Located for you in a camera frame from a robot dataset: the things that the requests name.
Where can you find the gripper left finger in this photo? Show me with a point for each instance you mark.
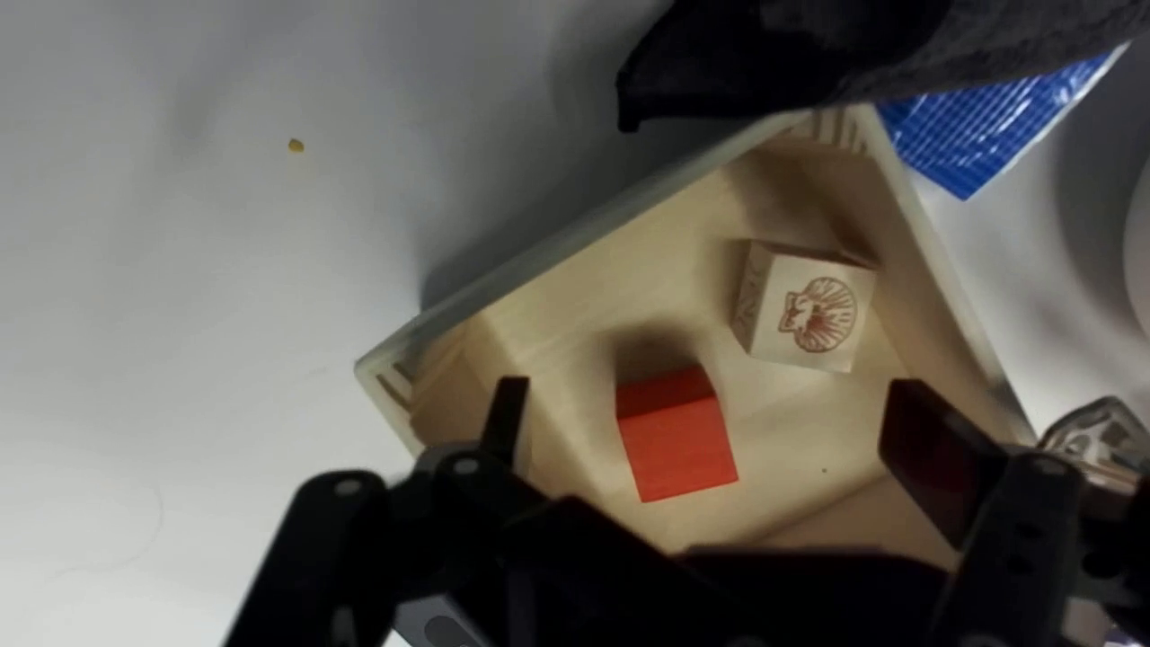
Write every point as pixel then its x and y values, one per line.
pixel 449 530

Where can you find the black cloth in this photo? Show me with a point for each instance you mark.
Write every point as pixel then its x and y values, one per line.
pixel 844 49

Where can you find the orange cube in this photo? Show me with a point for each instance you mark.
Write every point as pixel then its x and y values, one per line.
pixel 676 436

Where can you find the blue gridded mat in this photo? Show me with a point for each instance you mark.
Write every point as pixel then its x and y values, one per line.
pixel 975 126

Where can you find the wooden cube with shell print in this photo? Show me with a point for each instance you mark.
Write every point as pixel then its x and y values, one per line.
pixel 804 310

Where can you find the wooden box tray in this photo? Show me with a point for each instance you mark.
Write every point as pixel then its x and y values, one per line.
pixel 692 359

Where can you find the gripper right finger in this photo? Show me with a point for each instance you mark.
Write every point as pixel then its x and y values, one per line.
pixel 1006 521

